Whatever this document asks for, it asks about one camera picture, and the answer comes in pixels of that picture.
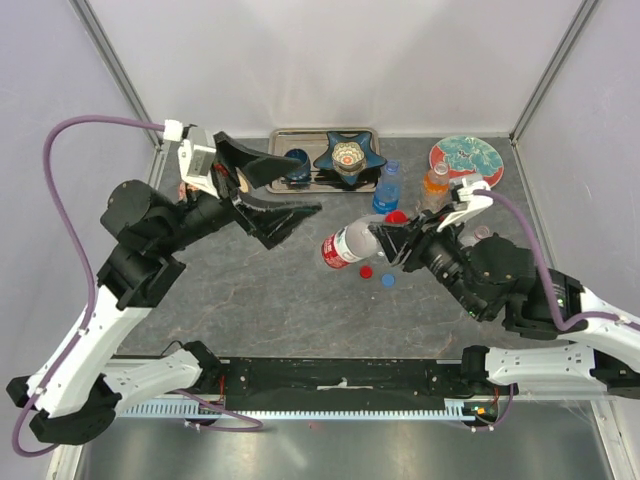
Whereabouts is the blue teacup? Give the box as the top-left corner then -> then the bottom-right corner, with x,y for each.
285,148 -> 311,182

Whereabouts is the orange tea bottle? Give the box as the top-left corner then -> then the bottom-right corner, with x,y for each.
422,162 -> 449,213

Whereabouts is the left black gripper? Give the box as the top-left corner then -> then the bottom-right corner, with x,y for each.
162,131 -> 326,251

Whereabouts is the red cap water bottle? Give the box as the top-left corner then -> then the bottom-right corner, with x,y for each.
320,214 -> 385,270
459,225 -> 491,248

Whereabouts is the small patterned bowl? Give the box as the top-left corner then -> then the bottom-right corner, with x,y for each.
331,142 -> 366,175

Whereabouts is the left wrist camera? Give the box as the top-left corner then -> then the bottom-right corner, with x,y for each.
163,119 -> 218,198

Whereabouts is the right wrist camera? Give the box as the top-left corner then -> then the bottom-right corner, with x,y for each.
436,173 -> 493,232

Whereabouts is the red patterned bowl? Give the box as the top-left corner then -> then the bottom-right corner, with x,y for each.
178,182 -> 198,202

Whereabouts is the blue star-shaped dish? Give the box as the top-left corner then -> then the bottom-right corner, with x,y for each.
313,130 -> 387,186

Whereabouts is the blue bottle cap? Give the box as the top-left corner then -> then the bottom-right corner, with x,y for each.
381,273 -> 396,288

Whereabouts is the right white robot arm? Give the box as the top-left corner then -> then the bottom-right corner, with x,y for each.
368,215 -> 639,399

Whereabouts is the slotted cable duct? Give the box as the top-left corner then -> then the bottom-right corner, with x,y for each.
120,396 -> 475,421

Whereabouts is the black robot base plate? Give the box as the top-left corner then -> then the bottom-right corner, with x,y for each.
194,357 -> 510,411

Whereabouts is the red bottle cap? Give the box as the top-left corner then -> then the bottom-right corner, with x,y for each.
359,265 -> 373,279
384,210 -> 408,224

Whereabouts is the red teal floral plate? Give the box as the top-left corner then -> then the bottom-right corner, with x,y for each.
429,135 -> 505,187

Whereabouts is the metal tray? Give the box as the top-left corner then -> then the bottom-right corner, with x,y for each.
267,128 -> 386,194

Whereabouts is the blue cap water bottle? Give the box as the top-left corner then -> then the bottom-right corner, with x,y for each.
372,160 -> 402,214

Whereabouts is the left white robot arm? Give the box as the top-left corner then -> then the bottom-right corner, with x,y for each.
7,123 -> 320,448

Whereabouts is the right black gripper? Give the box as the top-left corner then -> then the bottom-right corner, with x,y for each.
370,201 -> 489,319

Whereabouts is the tan wooden plate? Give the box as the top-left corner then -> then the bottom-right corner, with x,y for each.
237,171 -> 251,193

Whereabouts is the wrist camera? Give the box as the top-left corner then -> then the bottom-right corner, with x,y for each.
436,173 -> 493,232
163,119 -> 218,198

